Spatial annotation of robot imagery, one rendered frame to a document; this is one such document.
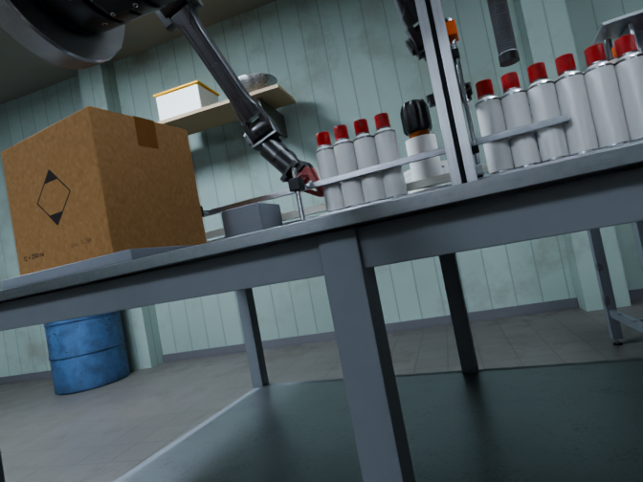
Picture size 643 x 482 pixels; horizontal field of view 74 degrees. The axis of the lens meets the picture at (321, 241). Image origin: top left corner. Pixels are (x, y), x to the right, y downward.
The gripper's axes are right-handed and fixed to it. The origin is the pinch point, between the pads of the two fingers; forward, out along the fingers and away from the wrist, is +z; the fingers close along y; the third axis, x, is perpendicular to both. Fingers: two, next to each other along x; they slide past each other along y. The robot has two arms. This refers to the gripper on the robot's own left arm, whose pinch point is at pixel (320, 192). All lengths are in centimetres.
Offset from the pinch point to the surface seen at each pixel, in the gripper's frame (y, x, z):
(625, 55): -2, -60, 33
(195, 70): 272, 50, -285
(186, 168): -24.0, 10.5, -20.3
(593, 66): -3, -55, 30
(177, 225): -29.7, 18.6, -10.8
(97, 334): 179, 279, -154
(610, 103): -3, -51, 37
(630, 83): -3, -56, 37
